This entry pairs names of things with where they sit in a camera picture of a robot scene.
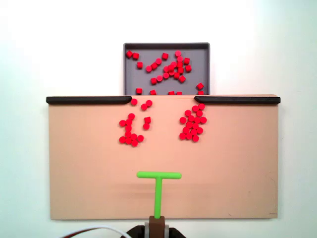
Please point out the green T-shaped pusher tool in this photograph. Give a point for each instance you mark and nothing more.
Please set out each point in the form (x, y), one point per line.
(158, 193)

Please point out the beige rectangular board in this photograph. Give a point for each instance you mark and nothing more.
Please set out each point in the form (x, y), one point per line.
(99, 173)

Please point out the grey plastic tray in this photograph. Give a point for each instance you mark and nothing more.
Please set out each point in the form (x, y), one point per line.
(143, 77)

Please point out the black edge rail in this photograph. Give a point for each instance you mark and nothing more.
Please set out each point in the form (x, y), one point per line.
(235, 100)
(86, 100)

